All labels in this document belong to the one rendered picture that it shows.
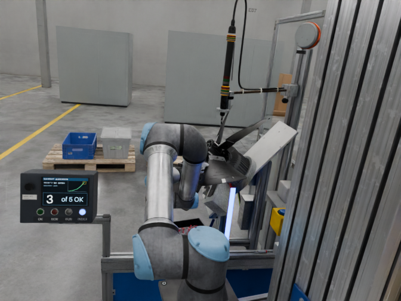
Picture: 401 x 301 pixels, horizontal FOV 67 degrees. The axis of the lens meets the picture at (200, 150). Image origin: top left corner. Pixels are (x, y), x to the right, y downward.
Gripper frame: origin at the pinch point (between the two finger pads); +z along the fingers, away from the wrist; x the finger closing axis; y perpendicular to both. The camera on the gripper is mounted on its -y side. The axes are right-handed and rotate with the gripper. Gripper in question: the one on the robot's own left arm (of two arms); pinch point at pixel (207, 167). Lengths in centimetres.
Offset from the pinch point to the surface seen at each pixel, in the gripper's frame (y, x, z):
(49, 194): 14, -1, -72
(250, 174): -8.4, 7.8, 25.6
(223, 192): -1.8, 15.9, 10.9
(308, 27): -8, -74, 80
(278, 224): -39.1, 18.6, 4.7
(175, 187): 21.7, 16.5, -2.7
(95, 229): 158, 102, 13
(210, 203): -0.2, 20.7, 2.3
